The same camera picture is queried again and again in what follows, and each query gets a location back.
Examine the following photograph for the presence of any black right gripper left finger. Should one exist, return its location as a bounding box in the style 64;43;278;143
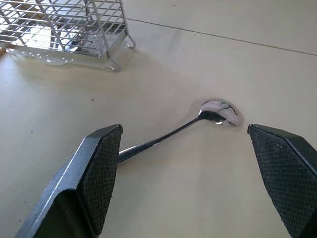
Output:
14;123;123;238

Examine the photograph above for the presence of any shiny metal spoon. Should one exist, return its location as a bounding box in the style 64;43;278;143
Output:
117;99;243;165

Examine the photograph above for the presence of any white plastic drip tray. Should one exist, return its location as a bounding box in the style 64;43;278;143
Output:
4;47;117;70

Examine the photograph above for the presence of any metal wire cutlery rack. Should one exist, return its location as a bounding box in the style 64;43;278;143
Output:
0;0;136;72

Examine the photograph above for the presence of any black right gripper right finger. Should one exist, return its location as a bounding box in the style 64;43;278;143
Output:
247;123;317;238

